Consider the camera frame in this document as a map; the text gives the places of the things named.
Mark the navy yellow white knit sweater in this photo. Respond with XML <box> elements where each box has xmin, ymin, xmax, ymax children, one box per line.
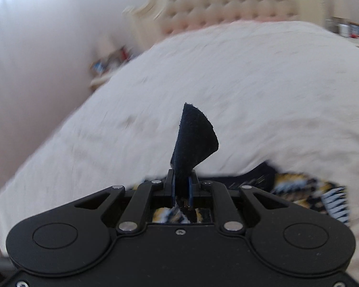
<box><xmin>131</xmin><ymin>102</ymin><xmax>352</xmax><ymax>227</ymax></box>

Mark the cream white bedspread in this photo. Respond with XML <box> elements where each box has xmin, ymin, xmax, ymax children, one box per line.
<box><xmin>0</xmin><ymin>22</ymin><xmax>359</xmax><ymax>281</ymax></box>

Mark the left bedside table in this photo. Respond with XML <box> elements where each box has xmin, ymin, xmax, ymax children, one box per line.
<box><xmin>89</xmin><ymin>35</ymin><xmax>133</xmax><ymax>92</ymax></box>

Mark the bedside table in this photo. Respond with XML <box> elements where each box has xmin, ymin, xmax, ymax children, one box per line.
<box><xmin>325</xmin><ymin>17</ymin><xmax>359</xmax><ymax>48</ymax></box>
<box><xmin>89</xmin><ymin>35</ymin><xmax>133</xmax><ymax>92</ymax></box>

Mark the tufted cream headboard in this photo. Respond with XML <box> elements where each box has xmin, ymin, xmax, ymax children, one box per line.
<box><xmin>124</xmin><ymin>0</ymin><xmax>325</xmax><ymax>49</ymax></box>

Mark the right bedside table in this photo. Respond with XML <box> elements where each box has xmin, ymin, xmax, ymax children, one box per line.
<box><xmin>325</xmin><ymin>17</ymin><xmax>359</xmax><ymax>48</ymax></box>

